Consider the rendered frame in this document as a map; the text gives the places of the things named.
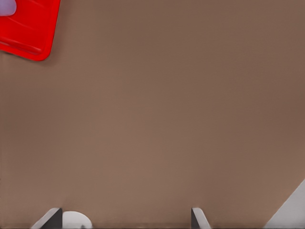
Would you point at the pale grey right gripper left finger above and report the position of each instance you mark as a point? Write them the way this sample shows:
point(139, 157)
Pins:
point(53, 220)

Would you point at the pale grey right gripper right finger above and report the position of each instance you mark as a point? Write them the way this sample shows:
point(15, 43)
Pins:
point(197, 219)

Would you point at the red plastic tray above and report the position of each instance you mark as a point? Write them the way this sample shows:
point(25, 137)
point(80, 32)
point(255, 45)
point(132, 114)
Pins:
point(28, 26)

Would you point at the lavender bowl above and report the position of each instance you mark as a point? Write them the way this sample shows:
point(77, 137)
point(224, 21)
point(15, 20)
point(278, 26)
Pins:
point(7, 6)

